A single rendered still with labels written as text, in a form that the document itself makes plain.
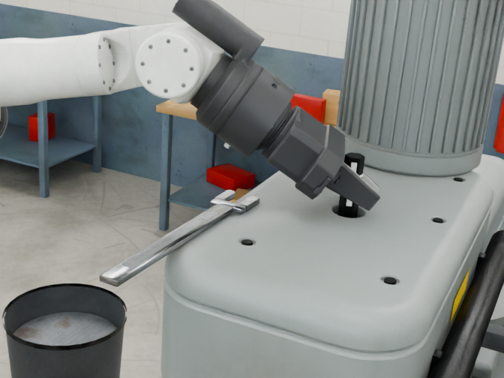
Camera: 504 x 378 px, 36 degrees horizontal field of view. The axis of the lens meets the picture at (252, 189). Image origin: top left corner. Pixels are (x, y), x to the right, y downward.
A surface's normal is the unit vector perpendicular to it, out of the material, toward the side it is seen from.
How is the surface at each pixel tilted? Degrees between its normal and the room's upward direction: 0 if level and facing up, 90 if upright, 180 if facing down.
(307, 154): 90
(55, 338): 0
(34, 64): 69
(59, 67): 80
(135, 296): 0
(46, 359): 94
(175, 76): 87
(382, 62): 90
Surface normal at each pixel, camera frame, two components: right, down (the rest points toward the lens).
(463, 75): 0.39, 0.36
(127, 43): 0.64, 0.16
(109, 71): 0.99, -0.07
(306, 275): 0.07, -0.93
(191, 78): -0.09, 0.30
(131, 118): -0.42, 0.30
